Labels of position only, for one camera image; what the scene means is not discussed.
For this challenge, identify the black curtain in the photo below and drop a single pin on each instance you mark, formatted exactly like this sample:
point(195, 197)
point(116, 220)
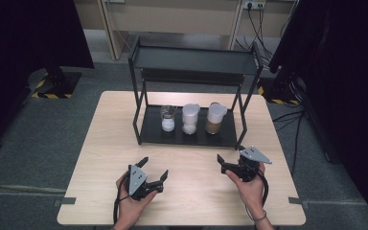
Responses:
point(348, 80)
point(19, 57)

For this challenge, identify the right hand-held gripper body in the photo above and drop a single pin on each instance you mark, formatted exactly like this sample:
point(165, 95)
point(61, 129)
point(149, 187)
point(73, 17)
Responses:
point(254, 156)

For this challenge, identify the white-lid jar of brown powder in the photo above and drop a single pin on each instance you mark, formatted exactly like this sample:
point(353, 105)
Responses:
point(215, 116)

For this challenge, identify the black metal two-tier rack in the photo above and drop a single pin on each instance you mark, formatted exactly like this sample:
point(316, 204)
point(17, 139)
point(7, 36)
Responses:
point(188, 60)

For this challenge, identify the glass shaker jar silver lid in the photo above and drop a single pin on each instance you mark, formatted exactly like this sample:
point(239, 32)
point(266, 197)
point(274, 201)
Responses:
point(168, 123)

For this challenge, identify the white power strip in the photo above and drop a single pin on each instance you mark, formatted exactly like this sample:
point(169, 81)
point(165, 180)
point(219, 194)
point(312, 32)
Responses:
point(254, 4)

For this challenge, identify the person's right hand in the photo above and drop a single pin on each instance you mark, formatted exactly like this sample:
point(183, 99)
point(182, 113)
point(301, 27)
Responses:
point(252, 193)

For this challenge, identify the person's left hand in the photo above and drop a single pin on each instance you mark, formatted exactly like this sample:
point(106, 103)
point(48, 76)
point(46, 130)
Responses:
point(129, 209)

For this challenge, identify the black stand base striped tape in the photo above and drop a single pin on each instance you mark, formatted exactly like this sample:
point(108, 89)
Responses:
point(57, 83)

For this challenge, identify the white-lid jar of white powder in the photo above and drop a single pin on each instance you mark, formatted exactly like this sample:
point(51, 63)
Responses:
point(190, 115)

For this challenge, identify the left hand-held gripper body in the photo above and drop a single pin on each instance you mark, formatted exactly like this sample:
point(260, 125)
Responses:
point(136, 182)

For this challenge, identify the grey tape strip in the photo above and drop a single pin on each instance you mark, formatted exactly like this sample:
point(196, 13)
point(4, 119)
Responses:
point(297, 201)
point(65, 201)

